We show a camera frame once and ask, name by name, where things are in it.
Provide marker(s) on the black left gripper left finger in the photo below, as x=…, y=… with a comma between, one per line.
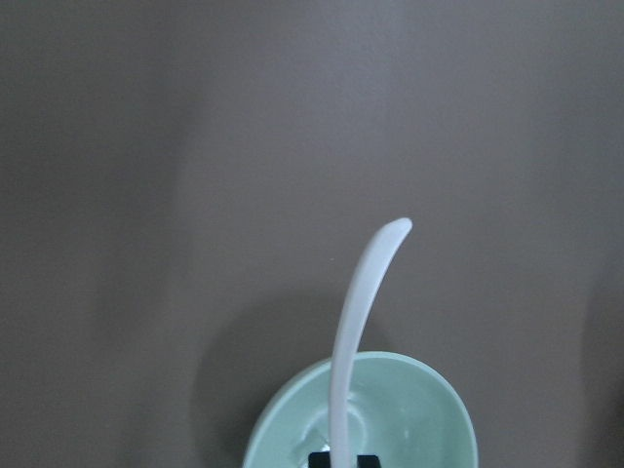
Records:
x=319, y=459

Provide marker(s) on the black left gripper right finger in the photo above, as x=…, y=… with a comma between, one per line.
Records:
x=367, y=461

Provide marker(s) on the white ceramic spoon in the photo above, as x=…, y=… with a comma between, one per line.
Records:
x=366, y=280

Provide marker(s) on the mint green bowl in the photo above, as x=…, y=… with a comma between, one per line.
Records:
x=399, y=409

